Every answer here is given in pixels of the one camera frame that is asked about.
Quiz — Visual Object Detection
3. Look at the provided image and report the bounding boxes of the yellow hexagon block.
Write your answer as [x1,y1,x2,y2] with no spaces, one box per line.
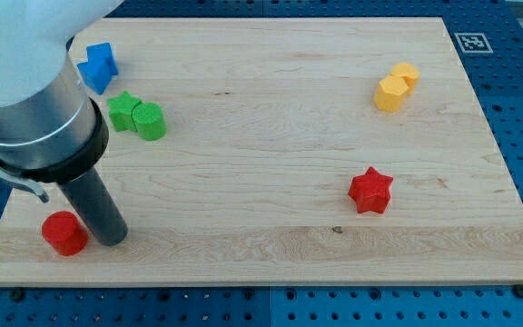
[373,75,409,113]

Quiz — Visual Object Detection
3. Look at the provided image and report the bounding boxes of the red cylinder block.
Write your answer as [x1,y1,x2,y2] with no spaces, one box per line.
[41,211,88,256]

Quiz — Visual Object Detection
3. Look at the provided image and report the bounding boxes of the blue cube block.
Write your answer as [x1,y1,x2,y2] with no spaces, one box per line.
[86,43,118,75]

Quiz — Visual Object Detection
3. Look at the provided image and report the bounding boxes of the green star block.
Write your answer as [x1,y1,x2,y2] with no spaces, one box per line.
[107,91,142,132]

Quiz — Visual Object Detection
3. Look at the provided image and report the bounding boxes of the red star block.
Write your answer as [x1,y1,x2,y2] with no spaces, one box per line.
[348,166,394,214]

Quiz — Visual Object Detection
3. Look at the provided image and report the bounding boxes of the blue triangle block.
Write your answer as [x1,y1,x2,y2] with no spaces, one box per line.
[77,60,113,94]

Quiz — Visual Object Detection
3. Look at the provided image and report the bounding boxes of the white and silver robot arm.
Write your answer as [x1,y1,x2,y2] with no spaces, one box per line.
[0,0,128,246]

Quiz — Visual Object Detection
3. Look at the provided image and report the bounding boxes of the fiducial marker tag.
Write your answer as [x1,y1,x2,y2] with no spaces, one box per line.
[454,32,493,54]

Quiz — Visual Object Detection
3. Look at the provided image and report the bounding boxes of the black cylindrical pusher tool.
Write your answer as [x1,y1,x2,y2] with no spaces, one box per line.
[59,168,128,246]

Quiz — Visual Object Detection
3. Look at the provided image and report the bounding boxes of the wooden board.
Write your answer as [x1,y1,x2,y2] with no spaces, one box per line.
[0,17,523,288]

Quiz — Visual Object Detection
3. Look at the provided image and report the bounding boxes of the green cylinder block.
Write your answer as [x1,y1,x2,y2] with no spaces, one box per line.
[132,103,167,141]

